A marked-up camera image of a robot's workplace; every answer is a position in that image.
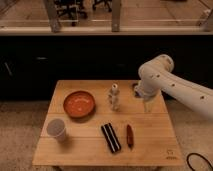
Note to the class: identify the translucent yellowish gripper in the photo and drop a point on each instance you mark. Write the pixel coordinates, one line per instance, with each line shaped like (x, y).
(148, 105)

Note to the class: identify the clear plastic bottle white cap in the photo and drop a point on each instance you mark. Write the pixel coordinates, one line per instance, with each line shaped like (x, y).
(113, 97)

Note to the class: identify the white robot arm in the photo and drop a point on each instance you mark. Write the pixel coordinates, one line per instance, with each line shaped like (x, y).
(156, 75)

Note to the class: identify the blue sponge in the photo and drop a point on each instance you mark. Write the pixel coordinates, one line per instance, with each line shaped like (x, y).
(134, 85)

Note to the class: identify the red brown pocket knife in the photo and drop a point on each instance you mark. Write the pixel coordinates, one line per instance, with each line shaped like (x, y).
(130, 139)

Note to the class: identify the black white striped case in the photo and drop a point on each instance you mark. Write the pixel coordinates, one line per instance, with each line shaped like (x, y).
(111, 138)

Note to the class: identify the wooden table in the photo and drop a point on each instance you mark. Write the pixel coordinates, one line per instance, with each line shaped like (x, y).
(155, 143)

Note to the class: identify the orange bowl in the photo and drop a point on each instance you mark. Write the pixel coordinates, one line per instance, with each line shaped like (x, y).
(79, 104)

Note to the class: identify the white paper cup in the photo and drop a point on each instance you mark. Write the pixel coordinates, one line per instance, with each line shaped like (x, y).
(56, 129)

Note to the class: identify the grey metal post centre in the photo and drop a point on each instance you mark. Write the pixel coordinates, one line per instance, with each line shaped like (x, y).
(116, 6)

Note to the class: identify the grey metal post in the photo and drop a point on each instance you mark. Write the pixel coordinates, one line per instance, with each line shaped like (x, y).
(116, 6)
(52, 15)

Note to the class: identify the grey metal post left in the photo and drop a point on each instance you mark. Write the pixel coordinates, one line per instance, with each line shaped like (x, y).
(52, 15)

